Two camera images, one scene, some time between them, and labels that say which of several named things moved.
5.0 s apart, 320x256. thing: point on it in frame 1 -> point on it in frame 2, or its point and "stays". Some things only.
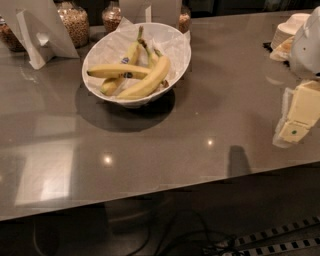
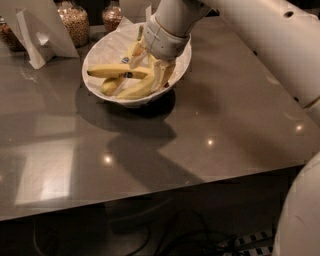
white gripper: x=307 y=53 -> x=164 y=44
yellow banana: x=154 y=79 stays
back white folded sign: x=150 y=11 stays
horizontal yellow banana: x=117 y=70 stays
